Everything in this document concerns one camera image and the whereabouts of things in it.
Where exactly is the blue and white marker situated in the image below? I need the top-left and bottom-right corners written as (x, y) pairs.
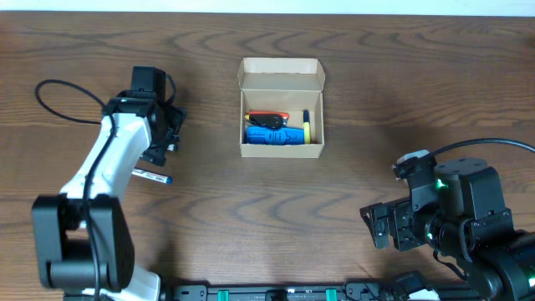
top-left (132, 168), bottom-right (173, 184)

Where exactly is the blue plastic case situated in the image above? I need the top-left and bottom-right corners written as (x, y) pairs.
top-left (246, 126), bottom-right (305, 145)

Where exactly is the black tape dispenser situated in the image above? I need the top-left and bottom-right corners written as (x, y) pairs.
top-left (246, 115), bottom-right (285, 130)

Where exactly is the red stapler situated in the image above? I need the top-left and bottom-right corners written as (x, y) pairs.
top-left (246, 110), bottom-right (289, 120)

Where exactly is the brown cardboard box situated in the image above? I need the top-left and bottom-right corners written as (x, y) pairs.
top-left (237, 58), bottom-right (325, 159)

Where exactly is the yellow highlighter with dark cap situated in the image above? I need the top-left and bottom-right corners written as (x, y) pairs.
top-left (303, 110), bottom-right (312, 145)

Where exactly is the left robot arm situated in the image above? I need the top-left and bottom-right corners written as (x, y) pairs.
top-left (31, 66), bottom-right (186, 301)

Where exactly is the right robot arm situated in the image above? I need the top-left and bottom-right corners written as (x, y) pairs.
top-left (360, 158), bottom-right (534, 300)

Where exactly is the right green clamp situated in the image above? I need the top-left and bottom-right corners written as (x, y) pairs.
top-left (325, 288), bottom-right (338, 301)

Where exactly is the green clamp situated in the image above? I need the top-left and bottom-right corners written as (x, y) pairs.
top-left (217, 290), bottom-right (230, 301)
top-left (325, 288), bottom-right (338, 301)

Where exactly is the left green clamp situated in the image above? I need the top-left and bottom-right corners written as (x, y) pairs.
top-left (217, 290), bottom-right (230, 301)

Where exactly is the left black cable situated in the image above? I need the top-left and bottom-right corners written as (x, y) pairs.
top-left (34, 73), bottom-right (179, 301)

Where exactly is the black cable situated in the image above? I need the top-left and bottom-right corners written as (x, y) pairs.
top-left (425, 137), bottom-right (535, 160)
top-left (34, 73), bottom-right (179, 301)

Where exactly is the right black cable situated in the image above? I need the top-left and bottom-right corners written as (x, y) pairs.
top-left (425, 137), bottom-right (535, 160)

